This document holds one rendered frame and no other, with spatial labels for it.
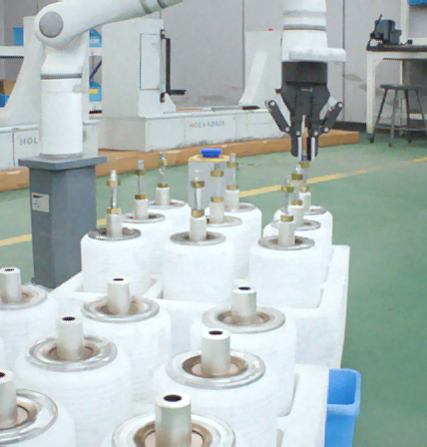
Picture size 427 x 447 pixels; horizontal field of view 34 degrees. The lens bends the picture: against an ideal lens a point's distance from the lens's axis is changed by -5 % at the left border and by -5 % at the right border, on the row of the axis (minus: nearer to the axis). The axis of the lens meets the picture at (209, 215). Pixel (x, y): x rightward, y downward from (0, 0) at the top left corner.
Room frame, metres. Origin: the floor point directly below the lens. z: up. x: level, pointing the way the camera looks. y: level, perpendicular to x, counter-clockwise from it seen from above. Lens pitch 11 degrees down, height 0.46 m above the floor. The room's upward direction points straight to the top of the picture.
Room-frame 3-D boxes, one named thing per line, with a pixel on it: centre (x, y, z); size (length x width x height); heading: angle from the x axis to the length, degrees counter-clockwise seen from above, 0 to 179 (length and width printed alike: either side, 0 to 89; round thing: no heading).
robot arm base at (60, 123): (1.52, 0.32, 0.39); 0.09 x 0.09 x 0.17; 49
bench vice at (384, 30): (5.55, -1.39, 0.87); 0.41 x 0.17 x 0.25; 139
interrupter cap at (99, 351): (0.53, 0.11, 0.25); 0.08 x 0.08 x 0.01
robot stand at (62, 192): (1.52, 0.32, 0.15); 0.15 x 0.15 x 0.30; 49
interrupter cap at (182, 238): (0.94, 0.02, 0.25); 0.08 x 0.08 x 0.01
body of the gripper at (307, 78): (1.15, -0.15, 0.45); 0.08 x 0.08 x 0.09
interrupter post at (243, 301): (0.61, -0.03, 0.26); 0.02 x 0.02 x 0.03
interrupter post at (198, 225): (0.94, 0.02, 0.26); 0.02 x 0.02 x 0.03
